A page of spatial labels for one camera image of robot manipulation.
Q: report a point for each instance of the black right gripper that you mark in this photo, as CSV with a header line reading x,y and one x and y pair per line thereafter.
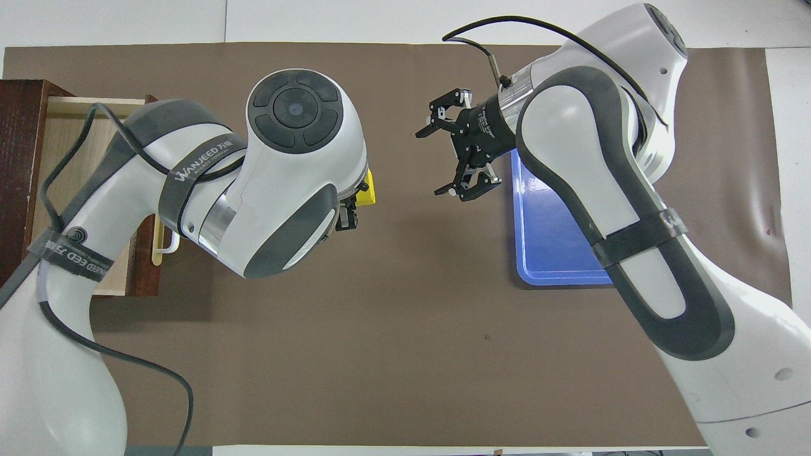
x,y
485,133

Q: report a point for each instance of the yellow cube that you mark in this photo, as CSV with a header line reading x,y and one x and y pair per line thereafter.
x,y
367,193

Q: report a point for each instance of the wooden drawer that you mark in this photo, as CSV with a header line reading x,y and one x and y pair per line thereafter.
x,y
142,272

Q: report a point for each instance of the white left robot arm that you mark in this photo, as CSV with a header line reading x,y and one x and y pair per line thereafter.
x,y
285,190

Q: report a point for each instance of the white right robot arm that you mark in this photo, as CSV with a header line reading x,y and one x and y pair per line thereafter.
x,y
570,126

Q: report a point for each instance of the blue plastic tray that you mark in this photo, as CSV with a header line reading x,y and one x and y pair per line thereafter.
x,y
551,240

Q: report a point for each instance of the brown table mat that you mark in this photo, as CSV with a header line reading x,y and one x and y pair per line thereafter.
x,y
412,348

